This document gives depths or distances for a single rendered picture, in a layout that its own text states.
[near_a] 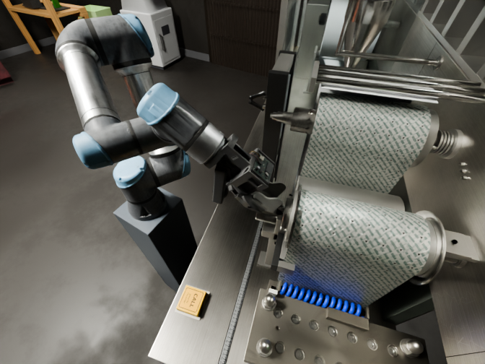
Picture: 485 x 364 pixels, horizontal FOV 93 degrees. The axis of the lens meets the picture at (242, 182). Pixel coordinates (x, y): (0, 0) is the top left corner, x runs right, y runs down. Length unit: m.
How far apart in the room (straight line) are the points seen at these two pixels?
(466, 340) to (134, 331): 1.62
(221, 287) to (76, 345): 1.30
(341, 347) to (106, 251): 1.79
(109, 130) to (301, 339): 0.63
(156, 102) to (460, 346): 0.68
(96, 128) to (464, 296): 0.76
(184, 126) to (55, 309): 1.84
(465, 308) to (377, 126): 0.38
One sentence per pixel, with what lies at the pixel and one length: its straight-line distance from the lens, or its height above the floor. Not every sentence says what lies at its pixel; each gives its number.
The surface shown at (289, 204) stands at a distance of 0.50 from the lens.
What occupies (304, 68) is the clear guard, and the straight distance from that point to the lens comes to 1.37.
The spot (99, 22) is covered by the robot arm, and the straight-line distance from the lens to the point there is 0.84.
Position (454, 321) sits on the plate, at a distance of 0.64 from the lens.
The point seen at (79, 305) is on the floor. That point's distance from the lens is 2.04.
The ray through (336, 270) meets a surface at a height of 1.18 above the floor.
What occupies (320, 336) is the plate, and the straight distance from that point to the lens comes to 0.68.
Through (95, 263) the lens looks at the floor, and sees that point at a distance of 2.12.
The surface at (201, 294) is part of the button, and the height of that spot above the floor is 0.92.
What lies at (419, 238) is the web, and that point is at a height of 1.31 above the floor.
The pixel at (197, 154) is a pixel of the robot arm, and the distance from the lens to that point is 0.44.
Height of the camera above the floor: 1.68
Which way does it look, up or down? 48 degrees down
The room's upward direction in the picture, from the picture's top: straight up
